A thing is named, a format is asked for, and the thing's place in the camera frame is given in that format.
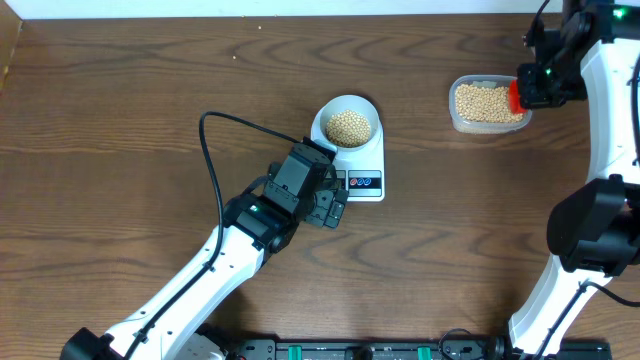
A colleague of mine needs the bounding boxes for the soybeans pile in bowl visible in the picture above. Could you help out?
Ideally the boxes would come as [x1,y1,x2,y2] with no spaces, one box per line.
[325,110,372,148]

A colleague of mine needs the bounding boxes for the white digital kitchen scale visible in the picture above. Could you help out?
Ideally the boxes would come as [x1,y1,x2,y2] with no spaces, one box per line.
[311,115,385,202]

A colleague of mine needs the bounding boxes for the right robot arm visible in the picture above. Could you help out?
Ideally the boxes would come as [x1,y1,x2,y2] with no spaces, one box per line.
[486,0,639,359]

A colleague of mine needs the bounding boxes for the light grey round bowl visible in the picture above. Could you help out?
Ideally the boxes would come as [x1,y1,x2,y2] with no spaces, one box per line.
[312,95,383,150]

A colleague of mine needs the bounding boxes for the cardboard box edge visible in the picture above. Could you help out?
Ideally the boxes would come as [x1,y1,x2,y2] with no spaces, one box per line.
[0,0,23,90]

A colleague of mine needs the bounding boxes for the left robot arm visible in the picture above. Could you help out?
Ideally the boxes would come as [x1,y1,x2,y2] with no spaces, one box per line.
[61,138,347,359]

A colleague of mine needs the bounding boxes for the red plastic measuring scoop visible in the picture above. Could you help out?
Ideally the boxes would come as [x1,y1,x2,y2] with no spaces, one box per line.
[508,80,527,114]

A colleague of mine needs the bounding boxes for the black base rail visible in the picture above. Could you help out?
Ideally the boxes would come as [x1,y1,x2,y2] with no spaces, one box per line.
[199,324,612,360]

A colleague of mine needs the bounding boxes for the clear container of soybeans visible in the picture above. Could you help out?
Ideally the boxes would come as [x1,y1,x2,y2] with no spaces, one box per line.
[449,75,532,135]

